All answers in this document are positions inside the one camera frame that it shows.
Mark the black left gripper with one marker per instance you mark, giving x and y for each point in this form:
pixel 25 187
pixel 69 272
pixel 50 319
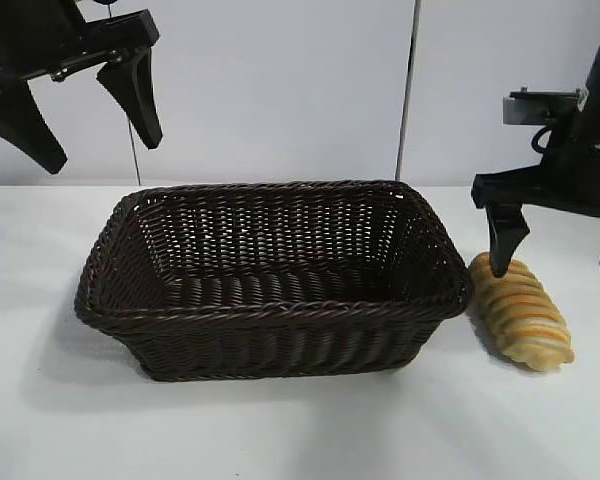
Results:
pixel 35 35

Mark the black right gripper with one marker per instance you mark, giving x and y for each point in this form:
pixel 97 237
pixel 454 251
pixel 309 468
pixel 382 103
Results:
pixel 585 175

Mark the long striped bread loaf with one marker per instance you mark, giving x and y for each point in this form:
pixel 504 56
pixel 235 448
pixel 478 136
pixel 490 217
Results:
pixel 525 320

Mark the dark brown wicker basket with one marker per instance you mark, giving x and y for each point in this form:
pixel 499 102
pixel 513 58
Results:
pixel 280 330

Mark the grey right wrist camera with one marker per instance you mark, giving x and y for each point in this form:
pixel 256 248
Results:
pixel 540 107

